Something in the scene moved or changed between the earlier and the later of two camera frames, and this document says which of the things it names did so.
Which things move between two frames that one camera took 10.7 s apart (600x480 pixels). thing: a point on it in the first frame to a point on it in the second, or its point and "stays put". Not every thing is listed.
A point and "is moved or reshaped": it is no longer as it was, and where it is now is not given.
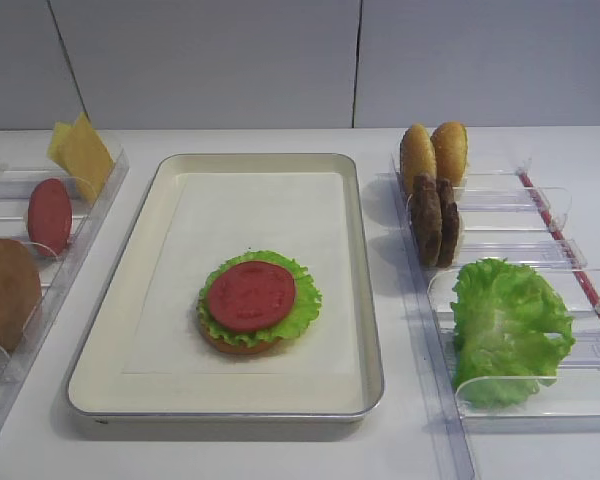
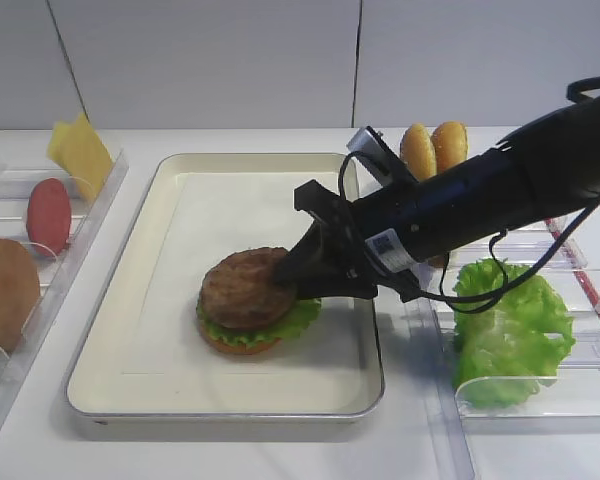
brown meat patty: (426, 219) is moved or reshaped
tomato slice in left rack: (50, 217) stays put
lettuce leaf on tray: (305, 310) stays put
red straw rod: (571, 255) stays put
